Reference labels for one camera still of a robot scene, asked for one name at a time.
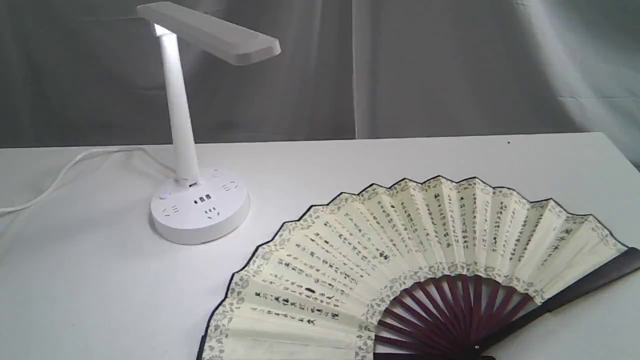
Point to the cream folding paper fan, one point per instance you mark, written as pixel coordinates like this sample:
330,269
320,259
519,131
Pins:
432,270

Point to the white desk lamp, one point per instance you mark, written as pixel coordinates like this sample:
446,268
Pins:
198,205

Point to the grey backdrop curtain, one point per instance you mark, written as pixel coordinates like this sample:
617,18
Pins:
89,72

